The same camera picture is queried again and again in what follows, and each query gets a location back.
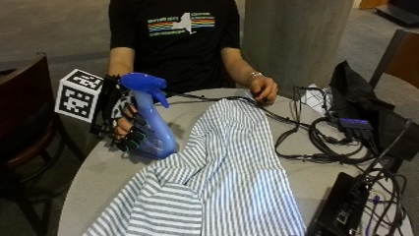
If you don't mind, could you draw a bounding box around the black bag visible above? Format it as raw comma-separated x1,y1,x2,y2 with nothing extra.
328,60,419,162

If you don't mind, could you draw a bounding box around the dark wooden chair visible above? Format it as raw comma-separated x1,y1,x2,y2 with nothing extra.
0,52,86,236

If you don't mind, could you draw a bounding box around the white paper sheet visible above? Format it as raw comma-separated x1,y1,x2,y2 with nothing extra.
300,84,337,115

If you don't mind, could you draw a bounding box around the black hub with blue light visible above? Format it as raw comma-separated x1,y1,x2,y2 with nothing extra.
337,116,377,141

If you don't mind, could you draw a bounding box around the the person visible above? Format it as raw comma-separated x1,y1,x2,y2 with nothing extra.
107,0,243,95

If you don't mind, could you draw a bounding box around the grey white striped shirt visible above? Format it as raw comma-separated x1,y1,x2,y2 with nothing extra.
82,95,308,236

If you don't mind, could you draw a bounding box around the looped black cable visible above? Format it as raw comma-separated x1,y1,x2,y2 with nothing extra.
274,86,380,165

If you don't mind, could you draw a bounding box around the purple cable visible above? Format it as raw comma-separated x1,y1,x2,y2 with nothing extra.
364,194,382,236

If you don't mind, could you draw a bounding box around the black computer box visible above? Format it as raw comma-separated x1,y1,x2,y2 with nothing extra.
306,171,374,236

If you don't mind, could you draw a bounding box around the long black cable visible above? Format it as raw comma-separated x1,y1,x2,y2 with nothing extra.
168,92,312,130

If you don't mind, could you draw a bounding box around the dark bench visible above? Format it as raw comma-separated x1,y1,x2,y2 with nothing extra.
376,0,419,28

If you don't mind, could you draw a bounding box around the bundle of black cables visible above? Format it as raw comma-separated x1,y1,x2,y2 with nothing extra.
356,119,414,236

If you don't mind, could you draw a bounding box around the brown wooden chair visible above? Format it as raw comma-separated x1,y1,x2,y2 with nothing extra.
369,29,419,90

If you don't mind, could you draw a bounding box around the grey concrete pillar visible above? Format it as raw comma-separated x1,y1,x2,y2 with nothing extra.
241,0,357,100

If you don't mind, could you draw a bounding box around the blue spray bottle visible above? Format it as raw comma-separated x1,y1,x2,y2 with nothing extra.
120,72,180,161

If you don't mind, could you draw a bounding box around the white marker cube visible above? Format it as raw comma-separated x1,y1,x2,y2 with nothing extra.
54,68,106,124

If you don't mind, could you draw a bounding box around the silver bracelet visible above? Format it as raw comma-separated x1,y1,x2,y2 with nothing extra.
247,71,265,84

